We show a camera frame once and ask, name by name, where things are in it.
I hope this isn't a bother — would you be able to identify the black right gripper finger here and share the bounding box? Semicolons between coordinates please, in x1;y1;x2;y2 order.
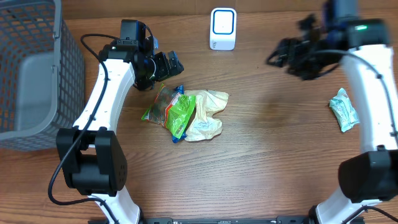
270;39;289;58
266;51;289;68

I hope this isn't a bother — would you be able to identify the green clear snack packet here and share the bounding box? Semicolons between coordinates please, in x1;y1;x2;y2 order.
141;84;196;138

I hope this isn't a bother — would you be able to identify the mint green snack packet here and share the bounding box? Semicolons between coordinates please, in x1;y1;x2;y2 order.
329;88;359;133

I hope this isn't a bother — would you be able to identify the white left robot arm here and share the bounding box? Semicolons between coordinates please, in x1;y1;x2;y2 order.
48;19;184;224

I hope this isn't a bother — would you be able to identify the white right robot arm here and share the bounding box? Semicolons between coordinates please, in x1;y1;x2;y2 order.
266;0;397;223

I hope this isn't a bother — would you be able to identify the white barcode scanner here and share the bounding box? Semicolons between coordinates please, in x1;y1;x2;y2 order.
210;7;237;51

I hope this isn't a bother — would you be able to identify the blue cookie packet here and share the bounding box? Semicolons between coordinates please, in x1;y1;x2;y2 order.
172;85;187;144

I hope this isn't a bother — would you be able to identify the beige crumpled plastic bag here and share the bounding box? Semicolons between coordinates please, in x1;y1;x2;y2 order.
185;90;229;142

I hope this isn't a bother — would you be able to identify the grey plastic mesh basket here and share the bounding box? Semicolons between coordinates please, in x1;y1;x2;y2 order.
1;0;85;151

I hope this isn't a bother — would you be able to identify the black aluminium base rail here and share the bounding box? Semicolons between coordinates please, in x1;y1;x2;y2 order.
139;216;317;224

